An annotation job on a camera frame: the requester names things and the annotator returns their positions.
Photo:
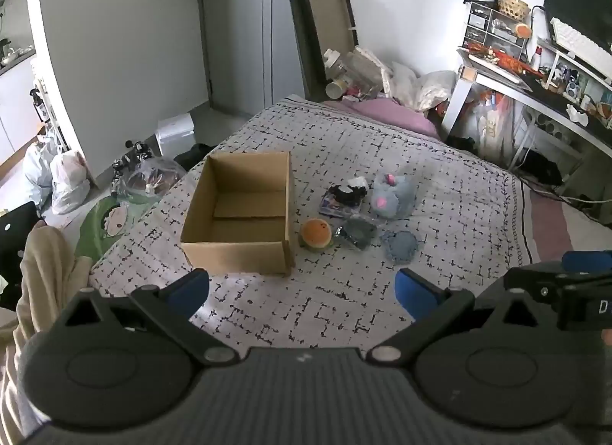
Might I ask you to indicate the clear drawer organiser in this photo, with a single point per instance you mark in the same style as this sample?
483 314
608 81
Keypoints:
492 26

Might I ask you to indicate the green cartoon cushion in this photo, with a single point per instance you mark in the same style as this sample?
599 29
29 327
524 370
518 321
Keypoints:
107 229

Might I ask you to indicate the beige cloth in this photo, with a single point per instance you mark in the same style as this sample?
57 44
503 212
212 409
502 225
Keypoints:
48 273

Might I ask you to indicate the woven basket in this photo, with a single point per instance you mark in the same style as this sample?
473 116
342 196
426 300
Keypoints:
514 7

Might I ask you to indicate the white floor box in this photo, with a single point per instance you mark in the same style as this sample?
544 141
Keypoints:
176 135

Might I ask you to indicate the black case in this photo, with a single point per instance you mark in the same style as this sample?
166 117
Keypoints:
16 239

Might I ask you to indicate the person's right hand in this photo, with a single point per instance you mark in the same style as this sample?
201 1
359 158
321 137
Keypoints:
607 337

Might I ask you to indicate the grey door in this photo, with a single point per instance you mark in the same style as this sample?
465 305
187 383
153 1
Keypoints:
244 43

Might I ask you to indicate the clear patterned plastic bag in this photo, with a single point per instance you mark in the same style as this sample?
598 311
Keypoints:
370 69

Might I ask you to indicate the grey plush toy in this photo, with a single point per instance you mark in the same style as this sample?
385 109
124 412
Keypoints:
389 197

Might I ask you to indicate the white cabinet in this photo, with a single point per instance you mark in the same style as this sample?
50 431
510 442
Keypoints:
12 57

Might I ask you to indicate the burger plush toy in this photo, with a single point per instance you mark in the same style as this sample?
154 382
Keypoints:
315 233

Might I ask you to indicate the paper cup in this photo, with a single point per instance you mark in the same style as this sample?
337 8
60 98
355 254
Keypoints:
335 88

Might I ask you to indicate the white bottle red cap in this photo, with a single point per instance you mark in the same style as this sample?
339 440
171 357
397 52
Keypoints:
536 60

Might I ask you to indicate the blue tissue packet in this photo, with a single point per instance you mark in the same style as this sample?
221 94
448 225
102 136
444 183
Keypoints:
332 209

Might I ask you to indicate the brown cardboard box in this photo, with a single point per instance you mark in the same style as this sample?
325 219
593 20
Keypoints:
239 256

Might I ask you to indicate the round blue denim cloth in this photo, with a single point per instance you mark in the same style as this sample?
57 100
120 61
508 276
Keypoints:
399 245

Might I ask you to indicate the white floral plastic bag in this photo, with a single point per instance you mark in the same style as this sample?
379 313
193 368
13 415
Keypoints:
437 88

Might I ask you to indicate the pinkish white plastic bag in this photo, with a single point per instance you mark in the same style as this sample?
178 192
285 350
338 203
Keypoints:
69 182

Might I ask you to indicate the black monitor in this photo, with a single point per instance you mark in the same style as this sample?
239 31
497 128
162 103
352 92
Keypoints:
578 0

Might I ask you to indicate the grey plastic bag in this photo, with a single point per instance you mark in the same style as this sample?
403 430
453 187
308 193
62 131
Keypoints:
358 233

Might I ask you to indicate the white bag under desk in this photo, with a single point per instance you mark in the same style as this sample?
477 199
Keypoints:
492 127

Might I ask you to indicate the white crumpled tissue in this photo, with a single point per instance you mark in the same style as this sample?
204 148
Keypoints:
357 181

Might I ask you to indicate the black lace cloth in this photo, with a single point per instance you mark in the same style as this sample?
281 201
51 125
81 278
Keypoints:
346 194

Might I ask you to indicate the white crumpled plastic bag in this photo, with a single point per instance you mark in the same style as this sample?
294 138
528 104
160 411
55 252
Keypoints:
404 84

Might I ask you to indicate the clear bag with dark contents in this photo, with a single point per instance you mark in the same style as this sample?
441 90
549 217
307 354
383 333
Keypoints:
150 179

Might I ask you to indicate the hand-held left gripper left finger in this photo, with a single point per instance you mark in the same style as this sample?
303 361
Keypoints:
189 289

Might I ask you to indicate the pale blue plastic bag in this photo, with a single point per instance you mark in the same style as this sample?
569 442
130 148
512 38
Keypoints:
38 170

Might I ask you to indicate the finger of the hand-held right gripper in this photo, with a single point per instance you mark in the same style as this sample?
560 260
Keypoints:
540 282
588 261

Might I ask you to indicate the white keyboard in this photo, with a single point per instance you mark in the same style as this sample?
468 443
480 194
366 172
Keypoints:
576 41

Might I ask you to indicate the pink pillow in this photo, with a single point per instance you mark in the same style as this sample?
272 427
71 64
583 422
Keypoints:
397 115

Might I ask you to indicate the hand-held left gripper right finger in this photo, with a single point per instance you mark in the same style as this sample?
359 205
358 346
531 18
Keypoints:
411 293

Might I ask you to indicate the white desk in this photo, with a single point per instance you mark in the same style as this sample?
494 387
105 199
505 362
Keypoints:
550 98

